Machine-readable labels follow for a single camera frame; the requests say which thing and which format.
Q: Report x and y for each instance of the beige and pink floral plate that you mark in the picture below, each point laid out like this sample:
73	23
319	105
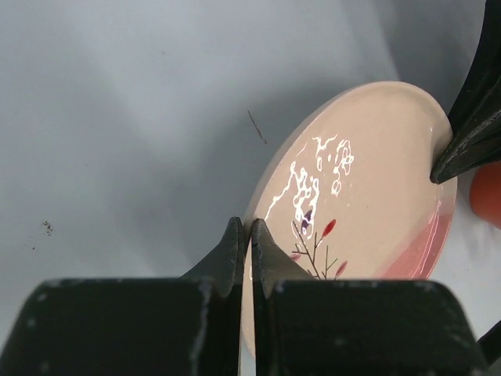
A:
348	196

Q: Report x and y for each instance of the orange mug white inside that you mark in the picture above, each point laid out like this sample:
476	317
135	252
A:
485	193

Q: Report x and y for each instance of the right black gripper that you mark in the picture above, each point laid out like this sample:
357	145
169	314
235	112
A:
475	115

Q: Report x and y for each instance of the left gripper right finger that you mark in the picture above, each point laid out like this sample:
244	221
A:
304	326

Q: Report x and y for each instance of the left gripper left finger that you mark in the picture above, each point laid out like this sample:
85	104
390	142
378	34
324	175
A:
187	325

